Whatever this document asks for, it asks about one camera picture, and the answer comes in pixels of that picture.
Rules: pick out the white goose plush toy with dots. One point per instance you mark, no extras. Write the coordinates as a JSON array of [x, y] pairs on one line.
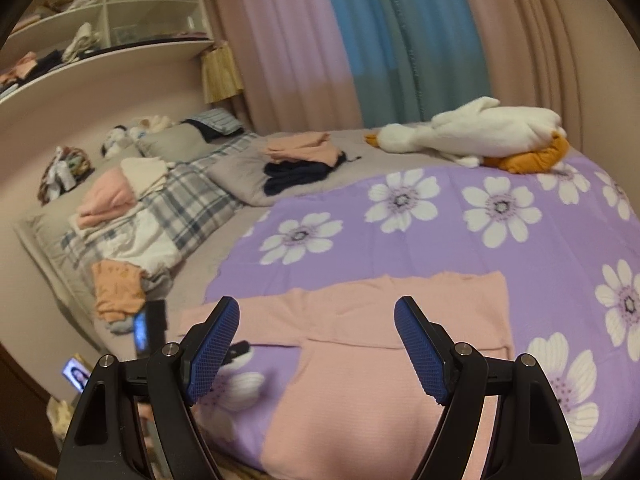
[[483, 132]]

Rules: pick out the cream folded cloth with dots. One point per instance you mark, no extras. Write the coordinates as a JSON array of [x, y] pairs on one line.
[[145, 175]]

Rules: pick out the plaid blue grey quilt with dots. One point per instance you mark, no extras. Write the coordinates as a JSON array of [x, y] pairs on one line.
[[168, 225]]

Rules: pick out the grey headboard pillow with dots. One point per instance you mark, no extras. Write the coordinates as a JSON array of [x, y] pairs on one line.
[[180, 143]]

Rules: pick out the white wall shelf unit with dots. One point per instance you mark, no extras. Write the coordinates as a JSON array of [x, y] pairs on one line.
[[52, 34]]

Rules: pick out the patterned stuffed bag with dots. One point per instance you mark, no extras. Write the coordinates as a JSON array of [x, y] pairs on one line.
[[67, 169]]

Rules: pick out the orange crumpled garment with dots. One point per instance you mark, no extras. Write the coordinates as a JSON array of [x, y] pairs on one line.
[[118, 289]]

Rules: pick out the folded pink garment on stack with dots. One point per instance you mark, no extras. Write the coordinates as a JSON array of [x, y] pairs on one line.
[[303, 147]]

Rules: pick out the purple floral bed sheet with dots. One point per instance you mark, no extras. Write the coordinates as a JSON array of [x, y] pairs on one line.
[[567, 244]]

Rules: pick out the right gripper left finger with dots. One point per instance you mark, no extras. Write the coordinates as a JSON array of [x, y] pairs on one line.
[[105, 439]]

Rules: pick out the pink knit sweater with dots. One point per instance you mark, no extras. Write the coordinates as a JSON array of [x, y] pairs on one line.
[[327, 390]]

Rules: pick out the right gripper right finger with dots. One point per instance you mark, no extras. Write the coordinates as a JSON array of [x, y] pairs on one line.
[[530, 438]]

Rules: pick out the folded pink towel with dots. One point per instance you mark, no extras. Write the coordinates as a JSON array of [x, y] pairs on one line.
[[110, 197]]

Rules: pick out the striped folded cloth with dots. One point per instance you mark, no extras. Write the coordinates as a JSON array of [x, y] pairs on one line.
[[215, 123]]

